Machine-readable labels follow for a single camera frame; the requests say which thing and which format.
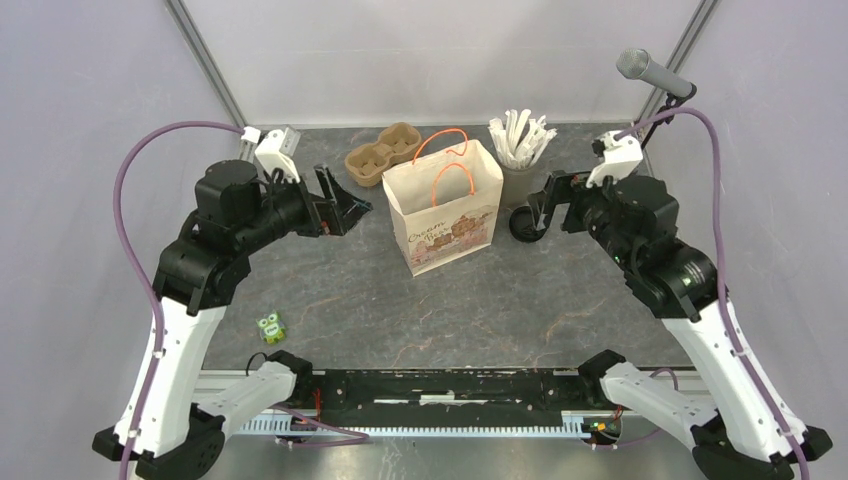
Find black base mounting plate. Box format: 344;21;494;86
285;368;616;428

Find white wrapped straws bundle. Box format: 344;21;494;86
488;109;558;171

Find white toothed cable rail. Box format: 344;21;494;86
236;413;617;440

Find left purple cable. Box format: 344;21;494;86
112;121;369;480

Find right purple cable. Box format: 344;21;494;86
589;107;811;480

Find small green toy box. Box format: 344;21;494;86
256;312;287;345

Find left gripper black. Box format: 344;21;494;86
235;162;373;254

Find brown paper bag orange handles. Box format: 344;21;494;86
382;128;504;276

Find purple cable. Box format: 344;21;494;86
112;121;369;480
589;107;811;480

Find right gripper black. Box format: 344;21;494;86
528;162;639;270

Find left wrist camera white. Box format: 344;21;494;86
241;126;301;183

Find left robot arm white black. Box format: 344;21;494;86
92;160;371;479

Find grey microphone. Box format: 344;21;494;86
616;48;697;99

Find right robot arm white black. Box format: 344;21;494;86
509;171;833;479

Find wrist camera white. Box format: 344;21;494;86
586;130;644;188
241;126;301;183

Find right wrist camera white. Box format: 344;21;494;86
586;130;644;188

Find grey straw holder cup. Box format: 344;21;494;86
500;165;538;209

